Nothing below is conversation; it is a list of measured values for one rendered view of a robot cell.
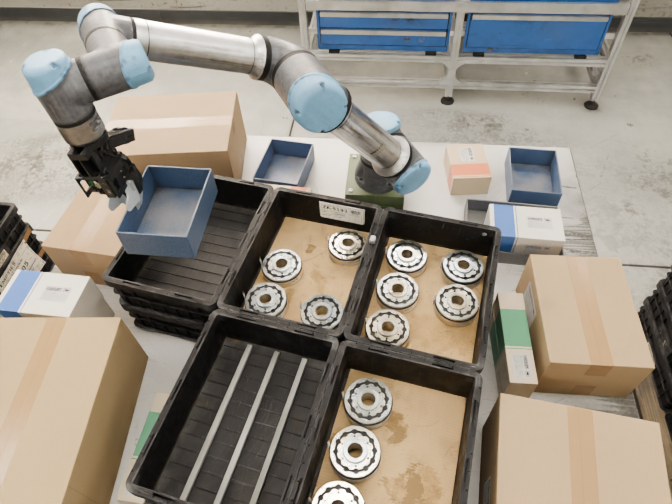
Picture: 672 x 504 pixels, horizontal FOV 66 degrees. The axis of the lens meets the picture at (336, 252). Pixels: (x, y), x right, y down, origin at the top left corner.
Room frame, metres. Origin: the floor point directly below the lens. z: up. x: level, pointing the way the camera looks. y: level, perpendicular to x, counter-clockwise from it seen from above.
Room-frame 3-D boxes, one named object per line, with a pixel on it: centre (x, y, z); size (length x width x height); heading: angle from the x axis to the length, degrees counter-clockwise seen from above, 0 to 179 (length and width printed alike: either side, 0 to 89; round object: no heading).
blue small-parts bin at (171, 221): (0.79, 0.35, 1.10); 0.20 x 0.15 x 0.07; 171
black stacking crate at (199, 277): (0.88, 0.36, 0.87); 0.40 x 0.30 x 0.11; 161
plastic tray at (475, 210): (0.97, -0.52, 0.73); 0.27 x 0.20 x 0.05; 78
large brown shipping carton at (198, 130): (1.36, 0.50, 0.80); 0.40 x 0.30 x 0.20; 89
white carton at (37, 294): (0.75, 0.73, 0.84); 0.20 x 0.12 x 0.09; 79
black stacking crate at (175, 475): (0.40, 0.21, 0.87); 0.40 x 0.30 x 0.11; 161
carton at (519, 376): (0.58, -0.41, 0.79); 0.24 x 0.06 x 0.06; 173
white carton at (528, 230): (0.95, -0.54, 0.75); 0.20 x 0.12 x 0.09; 79
